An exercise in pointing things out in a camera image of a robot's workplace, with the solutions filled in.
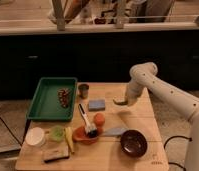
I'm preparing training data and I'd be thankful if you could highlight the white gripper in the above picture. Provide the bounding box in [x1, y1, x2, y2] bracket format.
[125, 81, 144, 106]

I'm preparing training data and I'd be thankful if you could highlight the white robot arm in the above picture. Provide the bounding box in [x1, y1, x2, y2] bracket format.
[125, 62, 199, 171]

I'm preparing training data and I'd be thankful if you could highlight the metal cup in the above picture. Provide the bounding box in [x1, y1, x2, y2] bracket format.
[78, 84, 89, 99]

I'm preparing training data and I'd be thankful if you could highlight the green plastic cup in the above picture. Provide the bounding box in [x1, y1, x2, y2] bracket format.
[49, 125, 64, 142]

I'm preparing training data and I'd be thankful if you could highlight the blue sponge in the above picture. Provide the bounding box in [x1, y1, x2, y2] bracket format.
[88, 99, 105, 111]

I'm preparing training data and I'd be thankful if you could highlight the orange fruit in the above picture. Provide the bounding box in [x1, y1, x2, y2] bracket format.
[93, 113, 105, 126]

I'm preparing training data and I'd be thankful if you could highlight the dark brown bowl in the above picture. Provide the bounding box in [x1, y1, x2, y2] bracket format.
[120, 130, 147, 158]

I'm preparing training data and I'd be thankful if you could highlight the white dish brush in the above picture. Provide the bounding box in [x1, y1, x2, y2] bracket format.
[78, 104, 98, 138]

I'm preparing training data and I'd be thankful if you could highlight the orange plate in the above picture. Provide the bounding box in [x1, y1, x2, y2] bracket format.
[73, 126, 103, 145]

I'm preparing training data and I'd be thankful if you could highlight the red grape bunch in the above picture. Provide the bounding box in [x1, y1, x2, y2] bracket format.
[58, 88, 70, 108]

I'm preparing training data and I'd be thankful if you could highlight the yellow banana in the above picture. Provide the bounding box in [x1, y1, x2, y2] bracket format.
[65, 127, 75, 153]

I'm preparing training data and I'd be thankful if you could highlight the green plastic tray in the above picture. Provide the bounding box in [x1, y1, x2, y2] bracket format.
[27, 77, 77, 122]

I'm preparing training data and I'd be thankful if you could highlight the black cable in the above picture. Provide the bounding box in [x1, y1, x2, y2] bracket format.
[0, 108, 24, 147]

